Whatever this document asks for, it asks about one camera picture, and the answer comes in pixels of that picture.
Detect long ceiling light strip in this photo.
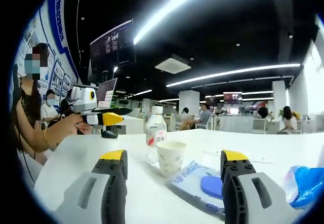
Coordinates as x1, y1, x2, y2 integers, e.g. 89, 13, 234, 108
133, 0, 223, 45
166, 63, 301, 88

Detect hanging dark display screen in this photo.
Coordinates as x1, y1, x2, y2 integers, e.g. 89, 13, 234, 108
90, 18, 136, 75

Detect open grey laptop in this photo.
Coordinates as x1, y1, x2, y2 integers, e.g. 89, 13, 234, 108
97, 78, 118, 108

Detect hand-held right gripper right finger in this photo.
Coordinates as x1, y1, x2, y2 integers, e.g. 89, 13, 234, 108
220, 150, 304, 224

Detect white office chair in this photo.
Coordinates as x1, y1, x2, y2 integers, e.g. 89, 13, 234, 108
253, 119, 270, 135

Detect blue tissue pack item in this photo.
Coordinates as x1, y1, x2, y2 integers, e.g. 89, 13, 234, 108
282, 165, 324, 209

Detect black computer mouse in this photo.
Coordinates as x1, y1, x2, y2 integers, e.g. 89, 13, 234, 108
101, 129, 119, 139

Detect clear plastic bottle item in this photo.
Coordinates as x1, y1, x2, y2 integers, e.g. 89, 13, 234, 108
146, 105, 168, 166

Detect white desk partition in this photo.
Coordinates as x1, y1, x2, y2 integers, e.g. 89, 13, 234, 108
220, 116, 254, 133

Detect person's left hand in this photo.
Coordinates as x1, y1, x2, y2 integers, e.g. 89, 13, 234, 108
64, 112, 91, 135

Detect person's upper body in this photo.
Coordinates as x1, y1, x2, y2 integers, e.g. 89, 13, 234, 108
10, 43, 51, 156

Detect white table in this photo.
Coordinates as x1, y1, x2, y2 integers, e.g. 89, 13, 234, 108
34, 129, 324, 224

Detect blue white packet item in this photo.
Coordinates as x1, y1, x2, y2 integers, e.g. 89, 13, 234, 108
166, 159, 226, 221

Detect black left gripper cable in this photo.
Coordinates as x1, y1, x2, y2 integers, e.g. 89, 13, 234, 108
16, 122, 36, 184

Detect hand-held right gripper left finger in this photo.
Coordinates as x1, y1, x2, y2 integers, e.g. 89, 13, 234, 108
54, 149, 129, 224

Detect distant wall television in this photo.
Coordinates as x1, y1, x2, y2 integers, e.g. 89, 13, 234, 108
223, 92, 243, 104

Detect ceiling air conditioner unit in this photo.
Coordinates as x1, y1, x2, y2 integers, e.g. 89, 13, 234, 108
154, 56, 192, 74

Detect white paper cup item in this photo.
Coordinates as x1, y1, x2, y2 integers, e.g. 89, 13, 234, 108
156, 140, 187, 178

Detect blue white wall poster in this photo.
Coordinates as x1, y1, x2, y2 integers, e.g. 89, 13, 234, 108
15, 0, 82, 100

